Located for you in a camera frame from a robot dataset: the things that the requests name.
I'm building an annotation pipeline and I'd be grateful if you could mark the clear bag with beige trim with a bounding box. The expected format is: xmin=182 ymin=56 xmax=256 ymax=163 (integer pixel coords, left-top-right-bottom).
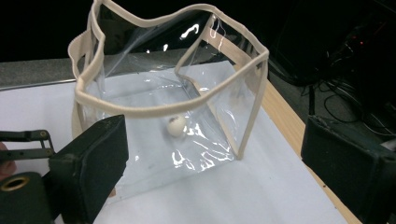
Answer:
xmin=67 ymin=0 xmax=270 ymax=200

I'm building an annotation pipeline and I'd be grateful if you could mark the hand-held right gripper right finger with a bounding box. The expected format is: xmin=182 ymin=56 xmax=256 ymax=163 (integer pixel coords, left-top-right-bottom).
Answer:
xmin=300 ymin=115 xmax=396 ymax=224

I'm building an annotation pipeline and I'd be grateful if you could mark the small white ball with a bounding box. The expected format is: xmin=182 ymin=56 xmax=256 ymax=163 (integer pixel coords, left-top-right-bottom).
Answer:
xmin=165 ymin=115 xmax=187 ymax=138

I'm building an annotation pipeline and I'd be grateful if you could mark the white table mat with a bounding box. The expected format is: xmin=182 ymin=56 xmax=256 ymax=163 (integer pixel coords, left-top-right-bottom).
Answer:
xmin=0 ymin=60 xmax=348 ymax=224

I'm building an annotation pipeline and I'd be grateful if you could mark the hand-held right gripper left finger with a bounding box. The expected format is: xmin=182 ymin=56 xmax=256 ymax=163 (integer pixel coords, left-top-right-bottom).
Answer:
xmin=48 ymin=114 xmax=130 ymax=224

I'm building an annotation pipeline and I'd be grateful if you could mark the black cable bundle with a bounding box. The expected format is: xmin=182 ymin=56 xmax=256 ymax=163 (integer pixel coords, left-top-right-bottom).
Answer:
xmin=306 ymin=74 xmax=396 ymax=138

